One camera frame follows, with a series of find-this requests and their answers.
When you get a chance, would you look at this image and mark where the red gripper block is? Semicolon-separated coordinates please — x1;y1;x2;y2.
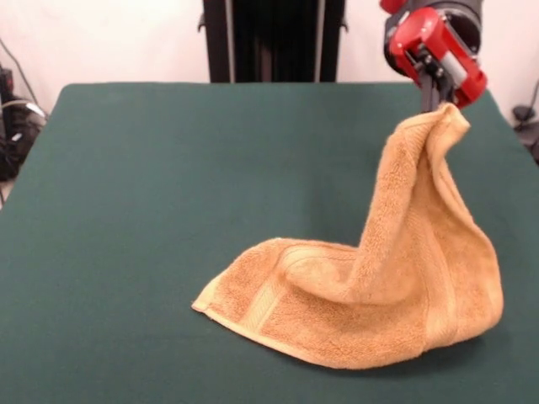
381;7;488;114

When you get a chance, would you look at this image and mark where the tan terry towel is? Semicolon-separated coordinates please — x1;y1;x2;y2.
191;103;505;372

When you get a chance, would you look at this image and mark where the dark stand foot with knob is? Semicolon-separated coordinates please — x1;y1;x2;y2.
510;104;539;166
0;62;48;183

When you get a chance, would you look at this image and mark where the dark green table cloth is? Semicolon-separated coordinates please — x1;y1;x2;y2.
0;81;539;404

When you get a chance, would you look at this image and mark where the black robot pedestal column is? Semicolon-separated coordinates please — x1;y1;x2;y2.
197;0;350;83

